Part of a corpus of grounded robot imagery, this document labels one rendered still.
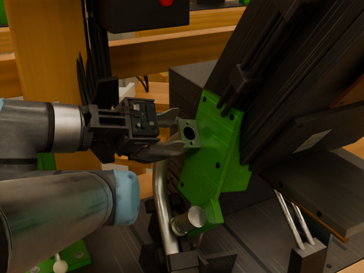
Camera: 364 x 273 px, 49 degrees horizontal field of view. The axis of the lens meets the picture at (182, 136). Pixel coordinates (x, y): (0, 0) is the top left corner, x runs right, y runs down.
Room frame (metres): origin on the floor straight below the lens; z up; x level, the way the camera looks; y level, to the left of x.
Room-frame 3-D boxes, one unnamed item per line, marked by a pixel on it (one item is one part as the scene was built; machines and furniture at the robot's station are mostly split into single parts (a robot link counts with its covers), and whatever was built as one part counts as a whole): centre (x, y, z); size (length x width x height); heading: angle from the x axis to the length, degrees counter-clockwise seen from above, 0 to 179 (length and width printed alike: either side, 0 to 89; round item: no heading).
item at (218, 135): (0.63, -0.07, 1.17); 0.13 x 0.12 x 0.20; 118
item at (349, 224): (0.67, -0.23, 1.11); 0.39 x 0.16 x 0.03; 28
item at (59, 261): (0.58, 0.24, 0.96); 0.06 x 0.03 x 0.06; 28
